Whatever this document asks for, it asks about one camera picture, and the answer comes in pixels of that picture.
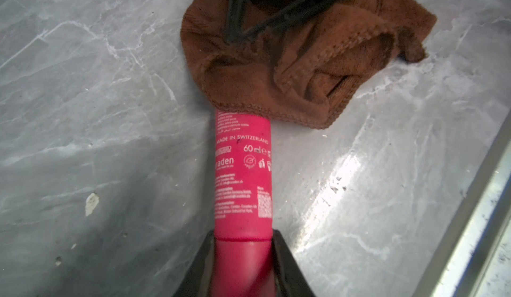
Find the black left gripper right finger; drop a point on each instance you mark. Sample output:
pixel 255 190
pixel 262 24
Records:
pixel 289 279

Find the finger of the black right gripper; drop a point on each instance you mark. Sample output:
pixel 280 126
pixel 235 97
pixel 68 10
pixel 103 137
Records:
pixel 299 9
pixel 233 32

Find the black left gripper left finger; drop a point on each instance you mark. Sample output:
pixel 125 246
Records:
pixel 196 282

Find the red Curaprox toothpaste tube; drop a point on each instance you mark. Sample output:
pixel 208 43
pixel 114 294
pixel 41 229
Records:
pixel 243 210

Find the brown cloth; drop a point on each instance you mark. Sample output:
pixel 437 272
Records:
pixel 307 74

